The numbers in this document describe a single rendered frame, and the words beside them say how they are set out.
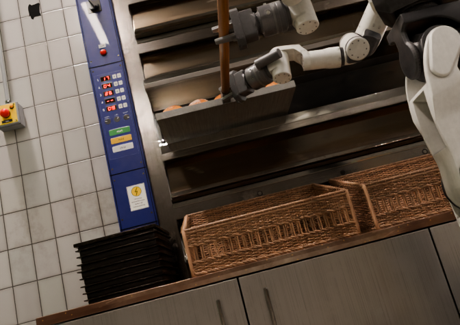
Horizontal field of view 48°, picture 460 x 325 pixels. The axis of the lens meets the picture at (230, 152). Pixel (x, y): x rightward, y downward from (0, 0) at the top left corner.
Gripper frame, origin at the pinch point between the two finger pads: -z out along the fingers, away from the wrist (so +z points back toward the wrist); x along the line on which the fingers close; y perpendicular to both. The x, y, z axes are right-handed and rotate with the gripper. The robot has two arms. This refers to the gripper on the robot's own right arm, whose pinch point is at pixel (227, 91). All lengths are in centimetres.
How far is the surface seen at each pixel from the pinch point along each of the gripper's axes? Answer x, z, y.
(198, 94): -15.7, -28.1, 23.4
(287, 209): 49, 14, -8
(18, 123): -21, -89, -25
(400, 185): 51, 45, 13
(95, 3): -69, -55, 0
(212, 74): -17.7, -14.6, 17.1
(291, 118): 5.2, 2.0, 44.4
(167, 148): 4.5, -43.9, 13.4
